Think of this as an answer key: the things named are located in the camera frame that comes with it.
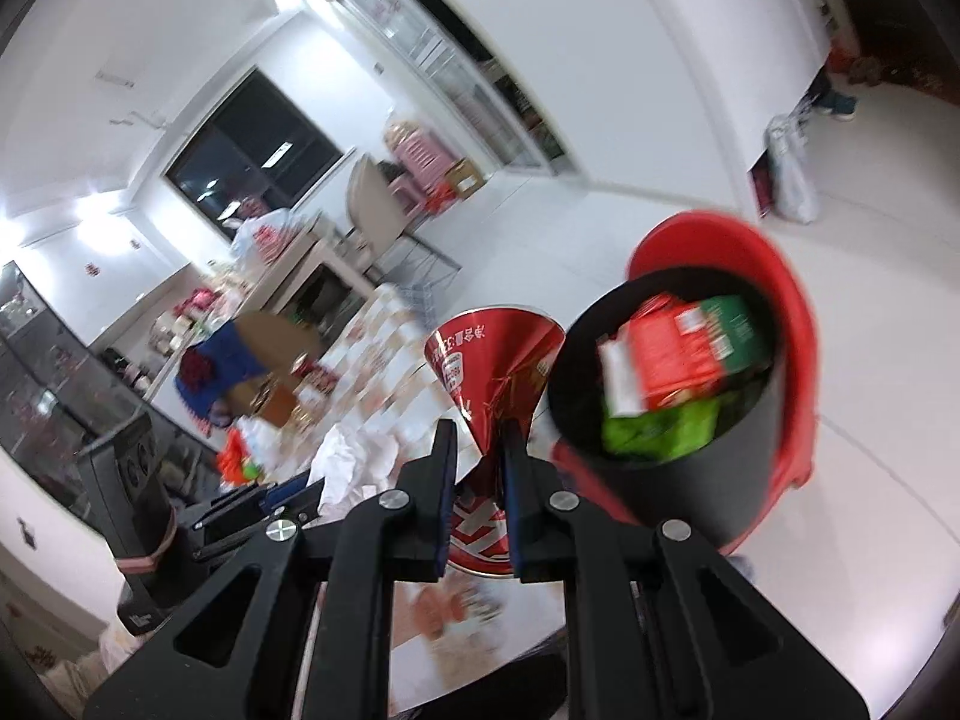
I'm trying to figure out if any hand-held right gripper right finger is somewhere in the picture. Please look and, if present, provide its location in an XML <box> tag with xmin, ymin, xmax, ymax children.
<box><xmin>501</xmin><ymin>420</ymin><xmax>867</xmax><ymax>720</ymax></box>

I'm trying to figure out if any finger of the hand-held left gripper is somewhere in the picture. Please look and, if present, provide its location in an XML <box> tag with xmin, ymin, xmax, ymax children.
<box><xmin>193</xmin><ymin>525</ymin><xmax>271</xmax><ymax>563</ymax></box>
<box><xmin>191</xmin><ymin>476</ymin><xmax>325</xmax><ymax>533</ymax></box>

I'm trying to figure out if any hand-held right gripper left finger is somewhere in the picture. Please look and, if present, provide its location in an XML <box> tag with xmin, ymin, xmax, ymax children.
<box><xmin>82</xmin><ymin>420</ymin><xmax>457</xmax><ymax>720</ymax></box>

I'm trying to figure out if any red crushed can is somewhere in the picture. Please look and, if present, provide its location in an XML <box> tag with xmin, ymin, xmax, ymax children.
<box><xmin>424</xmin><ymin>306</ymin><xmax>567</xmax><ymax>578</ymax></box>

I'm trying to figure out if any green foam wrapper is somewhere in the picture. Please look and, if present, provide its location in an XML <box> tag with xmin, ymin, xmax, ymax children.
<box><xmin>601</xmin><ymin>397</ymin><xmax>722</xmax><ymax>462</ymax></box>

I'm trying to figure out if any black cylindrical bin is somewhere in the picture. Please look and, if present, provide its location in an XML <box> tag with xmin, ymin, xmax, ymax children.
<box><xmin>546</xmin><ymin>268</ymin><xmax>788</xmax><ymax>556</ymax></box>

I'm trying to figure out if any red snack bag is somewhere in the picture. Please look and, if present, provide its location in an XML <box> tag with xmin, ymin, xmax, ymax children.
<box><xmin>598</xmin><ymin>292</ymin><xmax>770</xmax><ymax>417</ymax></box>

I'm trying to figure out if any orange plastic bag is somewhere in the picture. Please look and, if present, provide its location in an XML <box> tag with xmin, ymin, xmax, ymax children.
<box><xmin>217</xmin><ymin>431</ymin><xmax>267</xmax><ymax>485</ymax></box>

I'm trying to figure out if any white crumpled tissue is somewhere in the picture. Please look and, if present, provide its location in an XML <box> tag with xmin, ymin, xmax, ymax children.
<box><xmin>307</xmin><ymin>424</ymin><xmax>402</xmax><ymax>518</ymax></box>

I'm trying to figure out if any glass display cabinet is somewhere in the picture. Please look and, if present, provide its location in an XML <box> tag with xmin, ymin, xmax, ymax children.
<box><xmin>0</xmin><ymin>262</ymin><xmax>218</xmax><ymax>518</ymax></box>

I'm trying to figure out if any dark red fabric flower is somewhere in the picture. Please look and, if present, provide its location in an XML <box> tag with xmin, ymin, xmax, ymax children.
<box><xmin>180</xmin><ymin>356</ymin><xmax>218</xmax><ymax>395</ymax></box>

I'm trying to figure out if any brown chair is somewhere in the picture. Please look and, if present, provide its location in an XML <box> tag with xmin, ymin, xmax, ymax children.
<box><xmin>221</xmin><ymin>313</ymin><xmax>325</xmax><ymax>428</ymax></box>

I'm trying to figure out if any blue cloth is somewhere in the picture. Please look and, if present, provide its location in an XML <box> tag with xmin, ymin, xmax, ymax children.
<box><xmin>176</xmin><ymin>326</ymin><xmax>267</xmax><ymax>421</ymax></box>

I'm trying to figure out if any white dining table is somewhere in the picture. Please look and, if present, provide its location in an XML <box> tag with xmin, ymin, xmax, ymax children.
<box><xmin>259</xmin><ymin>229</ymin><xmax>376</xmax><ymax>316</ymax></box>

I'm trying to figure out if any large white plastic bag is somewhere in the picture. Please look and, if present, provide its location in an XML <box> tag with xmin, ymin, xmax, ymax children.
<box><xmin>229</xmin><ymin>206</ymin><xmax>312</xmax><ymax>263</ymax></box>

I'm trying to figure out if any beige chair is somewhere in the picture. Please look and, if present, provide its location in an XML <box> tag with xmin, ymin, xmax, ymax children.
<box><xmin>349</xmin><ymin>157</ymin><xmax>460</xmax><ymax>293</ymax></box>

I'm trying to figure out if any cardboard box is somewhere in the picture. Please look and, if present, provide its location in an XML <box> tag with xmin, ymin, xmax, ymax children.
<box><xmin>445</xmin><ymin>159</ymin><xmax>485</xmax><ymax>200</ymax></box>

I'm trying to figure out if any dark window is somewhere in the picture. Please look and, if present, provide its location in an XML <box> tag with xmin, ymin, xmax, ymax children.
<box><xmin>163</xmin><ymin>67</ymin><xmax>357</xmax><ymax>241</ymax></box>

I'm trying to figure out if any pink plastic stool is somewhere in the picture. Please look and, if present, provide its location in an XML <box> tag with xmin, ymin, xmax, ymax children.
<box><xmin>386</xmin><ymin>124</ymin><xmax>458</xmax><ymax>203</ymax></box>

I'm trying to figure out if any white plastic floor bag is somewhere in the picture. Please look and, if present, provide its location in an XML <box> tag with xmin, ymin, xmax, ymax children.
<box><xmin>765</xmin><ymin>114</ymin><xmax>820</xmax><ymax>224</ymax></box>

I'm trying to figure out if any sliding glass door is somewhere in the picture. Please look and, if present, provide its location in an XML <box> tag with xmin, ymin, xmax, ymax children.
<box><xmin>330</xmin><ymin>0</ymin><xmax>578</xmax><ymax>177</ymax></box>

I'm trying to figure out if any pair of shoes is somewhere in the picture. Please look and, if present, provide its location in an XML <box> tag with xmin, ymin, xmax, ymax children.
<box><xmin>810</xmin><ymin>71</ymin><xmax>860</xmax><ymax>123</ymax></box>

